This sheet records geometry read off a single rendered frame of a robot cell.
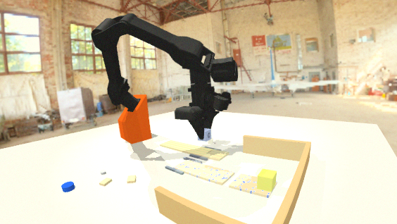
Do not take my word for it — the light blue labelled cube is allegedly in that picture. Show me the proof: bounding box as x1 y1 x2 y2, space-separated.
197 128 212 142

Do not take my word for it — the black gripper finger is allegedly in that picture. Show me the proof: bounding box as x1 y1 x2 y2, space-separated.
204 111 219 129
188 116 208 140

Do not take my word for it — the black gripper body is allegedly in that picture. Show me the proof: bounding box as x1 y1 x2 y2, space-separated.
174 83 215 120

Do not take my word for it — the blue short cylinder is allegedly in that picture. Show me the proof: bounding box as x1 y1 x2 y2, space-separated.
61 181 75 192

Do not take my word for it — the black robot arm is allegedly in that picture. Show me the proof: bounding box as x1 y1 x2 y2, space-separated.
91 13 238 112

